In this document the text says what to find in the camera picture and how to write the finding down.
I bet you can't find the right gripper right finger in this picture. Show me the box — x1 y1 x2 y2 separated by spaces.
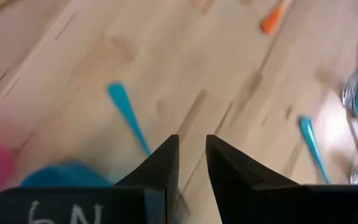
205 134 358 224

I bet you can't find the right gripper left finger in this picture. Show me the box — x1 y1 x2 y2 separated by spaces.
0 134 180 224

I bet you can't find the teal plastic bin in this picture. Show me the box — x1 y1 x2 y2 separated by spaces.
19 160 114 188

